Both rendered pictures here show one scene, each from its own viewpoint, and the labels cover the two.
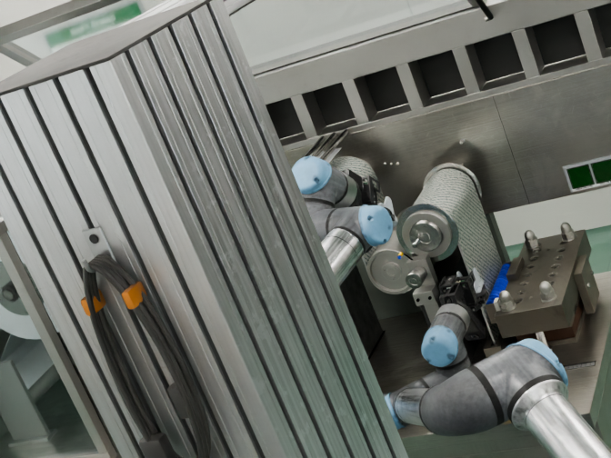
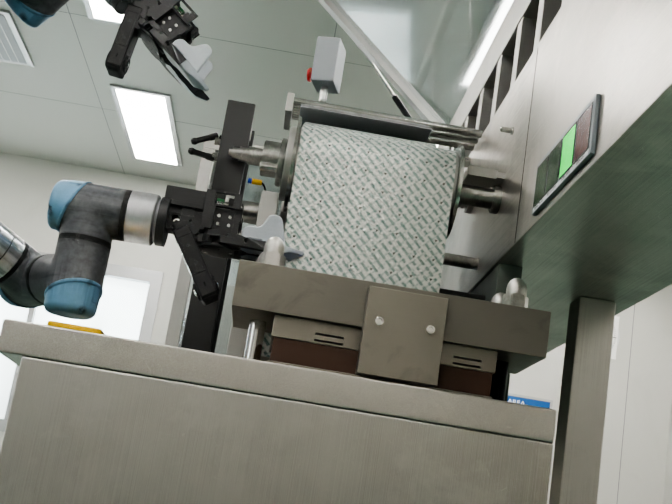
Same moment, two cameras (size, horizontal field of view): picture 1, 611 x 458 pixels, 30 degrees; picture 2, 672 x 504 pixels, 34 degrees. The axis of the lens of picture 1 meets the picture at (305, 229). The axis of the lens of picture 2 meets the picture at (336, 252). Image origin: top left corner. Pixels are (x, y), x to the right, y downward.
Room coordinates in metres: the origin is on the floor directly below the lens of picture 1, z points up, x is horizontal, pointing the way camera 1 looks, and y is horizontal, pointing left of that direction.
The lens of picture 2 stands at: (1.74, -1.69, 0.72)
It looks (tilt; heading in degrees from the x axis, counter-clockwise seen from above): 14 degrees up; 59
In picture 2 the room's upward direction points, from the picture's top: 9 degrees clockwise
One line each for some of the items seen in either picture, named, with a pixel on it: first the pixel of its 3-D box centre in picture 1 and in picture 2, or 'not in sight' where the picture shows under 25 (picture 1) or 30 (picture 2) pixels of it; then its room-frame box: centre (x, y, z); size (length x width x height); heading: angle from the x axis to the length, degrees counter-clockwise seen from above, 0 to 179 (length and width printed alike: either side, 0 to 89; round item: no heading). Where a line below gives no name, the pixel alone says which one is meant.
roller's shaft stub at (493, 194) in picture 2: not in sight; (476, 196); (2.74, -0.39, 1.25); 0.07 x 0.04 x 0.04; 152
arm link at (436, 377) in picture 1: (451, 383); (71, 278); (2.21, -0.17, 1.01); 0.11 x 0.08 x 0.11; 100
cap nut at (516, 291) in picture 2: (566, 230); (516, 294); (2.66, -0.61, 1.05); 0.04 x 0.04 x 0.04
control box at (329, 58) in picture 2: not in sight; (324, 65); (2.77, 0.22, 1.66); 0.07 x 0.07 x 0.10; 46
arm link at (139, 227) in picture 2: (450, 322); (145, 219); (2.29, -0.22, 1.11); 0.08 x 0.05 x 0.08; 62
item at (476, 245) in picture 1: (481, 254); (363, 252); (2.56, -0.37, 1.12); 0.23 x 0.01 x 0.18; 152
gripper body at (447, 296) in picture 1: (458, 301); (201, 223); (2.36, -0.26, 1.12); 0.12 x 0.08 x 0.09; 152
